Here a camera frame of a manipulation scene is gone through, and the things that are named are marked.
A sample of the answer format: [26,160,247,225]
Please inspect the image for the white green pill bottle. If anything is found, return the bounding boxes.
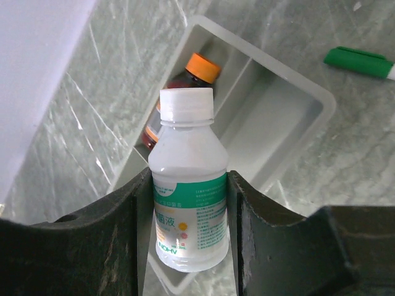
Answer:
[148,88,229,273]

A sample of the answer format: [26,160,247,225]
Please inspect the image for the grey divided tray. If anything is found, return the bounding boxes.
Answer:
[106,14,337,295]

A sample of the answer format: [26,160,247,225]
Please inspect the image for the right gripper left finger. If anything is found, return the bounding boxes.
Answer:
[1,169,153,295]

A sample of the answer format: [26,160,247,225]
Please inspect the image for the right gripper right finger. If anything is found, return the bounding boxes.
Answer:
[228,171,394,295]

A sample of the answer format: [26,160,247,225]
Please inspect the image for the green cap marker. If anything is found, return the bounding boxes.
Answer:
[323,46,394,81]

